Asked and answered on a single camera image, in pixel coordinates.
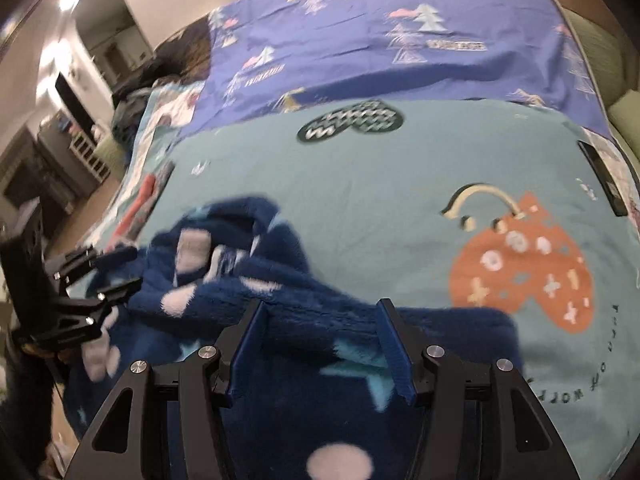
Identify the dark brown bed cover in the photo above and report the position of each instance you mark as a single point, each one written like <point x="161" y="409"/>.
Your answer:
<point x="186" y="54"/>

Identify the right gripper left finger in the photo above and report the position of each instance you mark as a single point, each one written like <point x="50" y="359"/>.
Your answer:
<point x="164" y="422"/>

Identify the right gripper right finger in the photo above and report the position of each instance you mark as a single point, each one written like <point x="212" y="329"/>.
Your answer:
<point x="479" y="421"/>

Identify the dark clothes pile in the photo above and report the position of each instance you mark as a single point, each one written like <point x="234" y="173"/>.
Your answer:
<point x="130" y="100"/>

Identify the navy fleece star pajama top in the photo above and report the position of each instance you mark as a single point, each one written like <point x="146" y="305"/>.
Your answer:
<point x="317" y="399"/>

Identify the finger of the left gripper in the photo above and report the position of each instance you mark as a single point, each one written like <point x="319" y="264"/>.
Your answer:
<point x="107" y="299"/>
<point x="76" y="264"/>

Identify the green cushion left side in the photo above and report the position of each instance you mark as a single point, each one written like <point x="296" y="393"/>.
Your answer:
<point x="113" y="156"/>

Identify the green pillow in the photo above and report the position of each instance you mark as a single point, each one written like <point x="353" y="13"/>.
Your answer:
<point x="625" y="116"/>
<point x="604" y="56"/>

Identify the green pillow front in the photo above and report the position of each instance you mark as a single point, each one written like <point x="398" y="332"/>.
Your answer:
<point x="625" y="116"/>

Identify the teal patterned blanket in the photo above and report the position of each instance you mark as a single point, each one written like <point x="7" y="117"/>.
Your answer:
<point x="502" y="230"/>

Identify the green pillow rear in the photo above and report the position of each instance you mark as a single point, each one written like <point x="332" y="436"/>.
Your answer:
<point x="604" y="56"/>

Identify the white ladder shelf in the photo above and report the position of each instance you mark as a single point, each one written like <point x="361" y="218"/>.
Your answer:
<point x="84" y="150"/>

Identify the purple tree print sheet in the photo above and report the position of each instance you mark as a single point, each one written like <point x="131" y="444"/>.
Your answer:
<point x="275" y="56"/>

